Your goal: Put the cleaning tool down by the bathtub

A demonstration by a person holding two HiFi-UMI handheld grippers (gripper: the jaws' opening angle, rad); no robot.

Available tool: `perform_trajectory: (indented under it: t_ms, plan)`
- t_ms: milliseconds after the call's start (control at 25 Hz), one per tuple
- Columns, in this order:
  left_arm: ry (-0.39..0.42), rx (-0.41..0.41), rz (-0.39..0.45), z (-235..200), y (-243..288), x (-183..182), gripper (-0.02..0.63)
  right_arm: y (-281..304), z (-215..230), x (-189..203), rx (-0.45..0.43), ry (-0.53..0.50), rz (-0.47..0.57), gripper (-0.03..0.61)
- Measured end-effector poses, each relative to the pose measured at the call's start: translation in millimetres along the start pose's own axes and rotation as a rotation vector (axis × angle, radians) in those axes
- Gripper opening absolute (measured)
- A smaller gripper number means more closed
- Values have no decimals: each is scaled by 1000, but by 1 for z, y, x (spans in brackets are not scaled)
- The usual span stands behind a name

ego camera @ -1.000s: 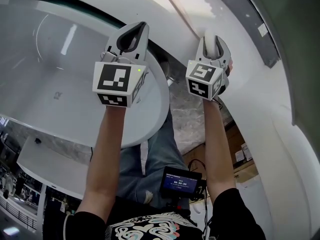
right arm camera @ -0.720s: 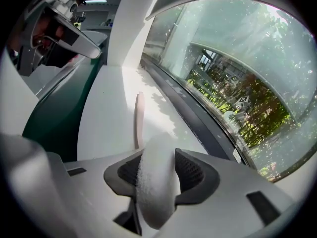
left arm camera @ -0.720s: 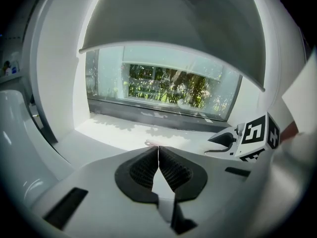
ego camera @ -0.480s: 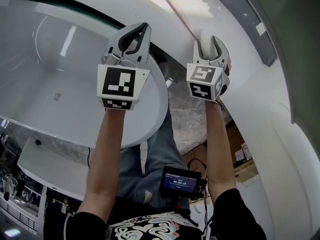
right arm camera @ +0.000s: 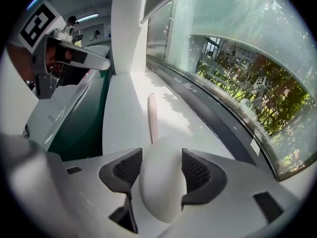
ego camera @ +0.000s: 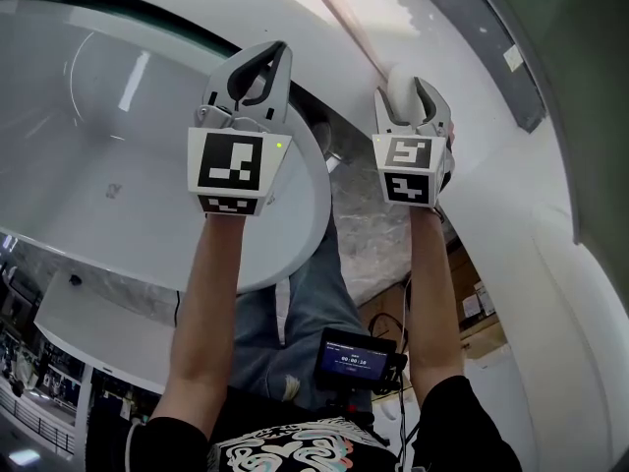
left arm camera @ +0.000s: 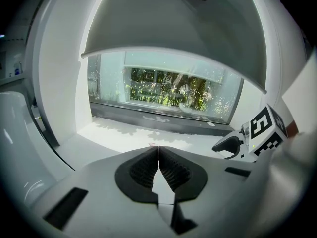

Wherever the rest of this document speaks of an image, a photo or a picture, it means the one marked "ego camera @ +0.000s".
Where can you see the large brown cardboard box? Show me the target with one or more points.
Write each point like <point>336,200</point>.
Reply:
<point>454,268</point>

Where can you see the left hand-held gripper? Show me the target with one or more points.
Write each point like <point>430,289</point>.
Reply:
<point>228,160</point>

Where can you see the black chest-mounted display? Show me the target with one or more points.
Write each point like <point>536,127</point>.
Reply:
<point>356,362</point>

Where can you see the white oval bathtub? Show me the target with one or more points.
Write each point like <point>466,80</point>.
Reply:
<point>74,165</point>

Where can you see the white table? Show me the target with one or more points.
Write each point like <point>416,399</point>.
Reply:
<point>98,322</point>

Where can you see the small black object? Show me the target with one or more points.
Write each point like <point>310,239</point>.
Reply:
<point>75,279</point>

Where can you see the white shoe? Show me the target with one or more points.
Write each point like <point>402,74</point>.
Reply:
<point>320,134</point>

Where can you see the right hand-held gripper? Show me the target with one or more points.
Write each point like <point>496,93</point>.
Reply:
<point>408,153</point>

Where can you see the person's left forearm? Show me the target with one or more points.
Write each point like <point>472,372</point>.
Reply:
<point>211,288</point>

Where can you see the black patterned t-shirt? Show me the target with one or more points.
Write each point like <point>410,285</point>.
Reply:
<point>172,440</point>

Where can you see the person's right forearm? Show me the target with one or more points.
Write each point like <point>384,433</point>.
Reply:
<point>432,288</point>

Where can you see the grey roller blind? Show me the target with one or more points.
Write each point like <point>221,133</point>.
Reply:
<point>589,67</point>

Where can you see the person's right hand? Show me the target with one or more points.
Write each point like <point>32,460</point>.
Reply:
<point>452,135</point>

